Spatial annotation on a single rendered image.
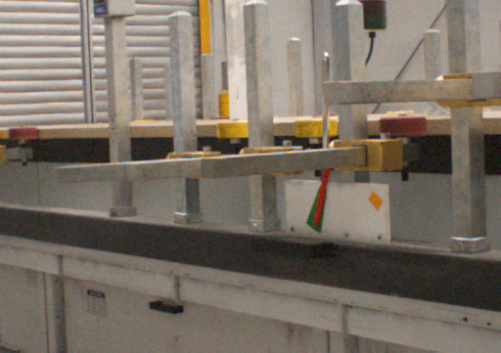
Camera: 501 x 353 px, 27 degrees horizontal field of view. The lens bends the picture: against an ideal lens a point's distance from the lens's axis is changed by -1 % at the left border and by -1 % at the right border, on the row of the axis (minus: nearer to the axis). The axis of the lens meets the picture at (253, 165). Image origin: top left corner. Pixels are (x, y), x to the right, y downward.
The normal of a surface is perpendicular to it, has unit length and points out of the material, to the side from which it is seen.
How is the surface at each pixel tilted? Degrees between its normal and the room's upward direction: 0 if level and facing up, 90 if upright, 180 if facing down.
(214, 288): 90
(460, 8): 90
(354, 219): 90
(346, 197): 90
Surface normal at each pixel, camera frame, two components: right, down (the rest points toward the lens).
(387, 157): 0.62, 0.02
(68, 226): -0.79, 0.07
